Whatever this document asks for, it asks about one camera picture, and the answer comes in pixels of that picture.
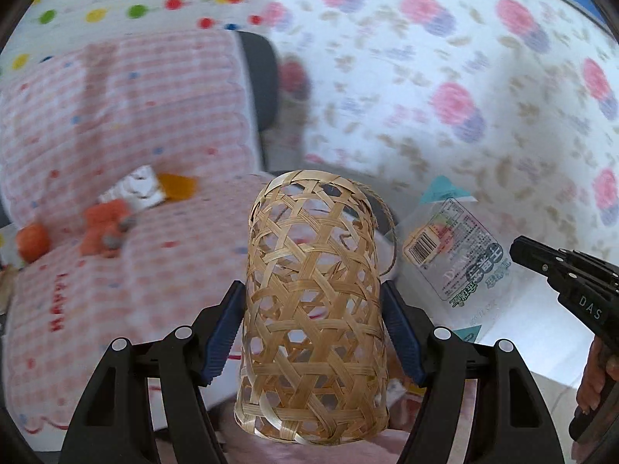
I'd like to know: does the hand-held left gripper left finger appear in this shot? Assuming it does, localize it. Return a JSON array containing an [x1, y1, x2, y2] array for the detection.
[[58, 280, 247, 464]]

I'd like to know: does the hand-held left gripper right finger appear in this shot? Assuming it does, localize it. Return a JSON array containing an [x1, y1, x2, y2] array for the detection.
[[380, 283, 566, 464]]

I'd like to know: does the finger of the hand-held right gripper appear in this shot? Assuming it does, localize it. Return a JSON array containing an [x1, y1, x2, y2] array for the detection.
[[510, 236, 566, 295]]

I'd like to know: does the clear teal plastic bag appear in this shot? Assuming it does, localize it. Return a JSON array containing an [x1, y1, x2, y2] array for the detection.
[[402, 175, 506, 344]]

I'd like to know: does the woven bamboo basket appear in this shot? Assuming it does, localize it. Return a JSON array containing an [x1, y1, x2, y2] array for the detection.
[[233, 170, 401, 445]]

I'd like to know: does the person's right hand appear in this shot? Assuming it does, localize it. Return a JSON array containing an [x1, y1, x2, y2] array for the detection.
[[575, 336, 606, 415]]

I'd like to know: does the pink checked cloth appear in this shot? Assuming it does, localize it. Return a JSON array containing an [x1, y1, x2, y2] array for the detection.
[[0, 29, 421, 464]]

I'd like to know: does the floral cloth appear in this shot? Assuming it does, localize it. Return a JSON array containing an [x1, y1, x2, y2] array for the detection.
[[261, 0, 619, 387]]

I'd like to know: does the orange plastic wrapper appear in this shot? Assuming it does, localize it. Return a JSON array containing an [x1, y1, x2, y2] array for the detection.
[[157, 173, 199, 201]]

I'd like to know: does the orange plush toy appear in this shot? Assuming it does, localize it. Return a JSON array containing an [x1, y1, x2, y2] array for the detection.
[[79, 199, 139, 258]]

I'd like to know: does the orange ball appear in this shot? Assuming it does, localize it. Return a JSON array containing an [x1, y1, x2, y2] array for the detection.
[[15, 223, 50, 264]]

